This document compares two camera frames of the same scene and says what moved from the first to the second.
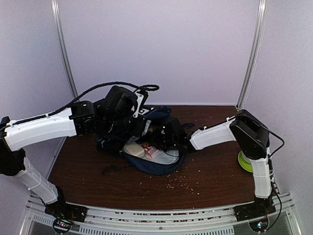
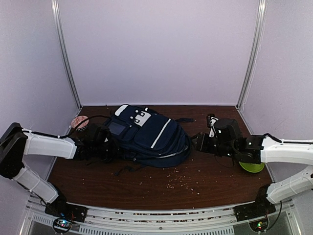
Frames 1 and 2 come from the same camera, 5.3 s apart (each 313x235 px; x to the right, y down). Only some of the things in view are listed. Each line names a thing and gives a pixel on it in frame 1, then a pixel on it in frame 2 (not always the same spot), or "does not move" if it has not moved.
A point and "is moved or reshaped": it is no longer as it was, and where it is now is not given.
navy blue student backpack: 164,163 is moved or reshaped
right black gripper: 153,139 → 201,145
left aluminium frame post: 57,11 does not move
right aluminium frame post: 257,44 does not move
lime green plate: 245,164 does not move
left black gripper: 138,130 → 117,152
